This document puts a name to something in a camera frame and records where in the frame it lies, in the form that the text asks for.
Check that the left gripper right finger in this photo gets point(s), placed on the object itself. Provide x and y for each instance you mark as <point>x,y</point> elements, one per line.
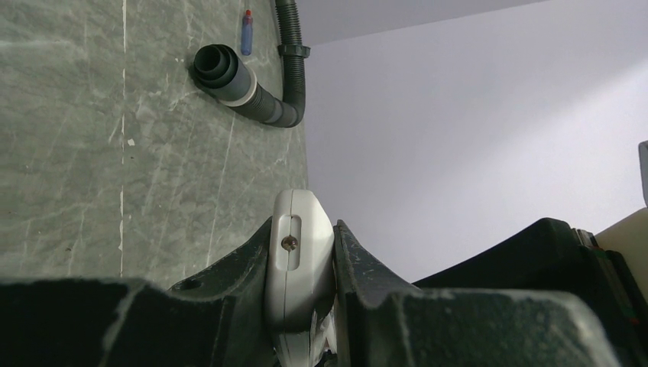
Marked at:
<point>382,320</point>

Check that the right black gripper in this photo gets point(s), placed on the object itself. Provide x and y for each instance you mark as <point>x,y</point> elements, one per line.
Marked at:
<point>545,256</point>

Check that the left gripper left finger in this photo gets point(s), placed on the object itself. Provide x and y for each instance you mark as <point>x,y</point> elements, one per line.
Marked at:
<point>213,318</point>

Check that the white remote control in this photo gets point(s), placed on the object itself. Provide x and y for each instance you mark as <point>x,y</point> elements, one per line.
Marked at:
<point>300,286</point>

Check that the blue red pen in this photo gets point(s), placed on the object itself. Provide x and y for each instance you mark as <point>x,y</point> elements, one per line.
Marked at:
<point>246,44</point>

